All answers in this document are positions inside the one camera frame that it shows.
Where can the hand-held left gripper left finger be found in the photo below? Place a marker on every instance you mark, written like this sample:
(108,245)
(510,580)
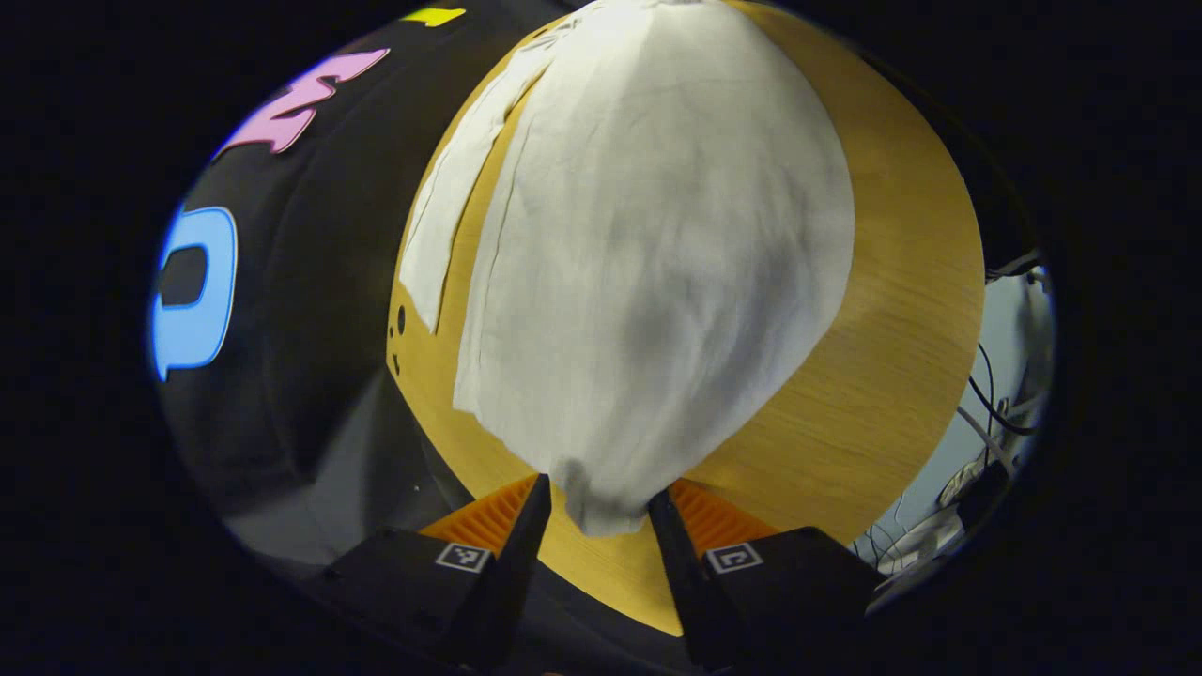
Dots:
(521,563)

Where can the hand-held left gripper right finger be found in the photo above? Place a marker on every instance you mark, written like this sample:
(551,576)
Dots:
(681,582)

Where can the white jeans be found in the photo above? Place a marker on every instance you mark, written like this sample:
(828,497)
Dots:
(648,244)

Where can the black backdrop cloth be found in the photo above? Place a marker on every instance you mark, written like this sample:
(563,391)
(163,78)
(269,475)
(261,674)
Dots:
(310,310)

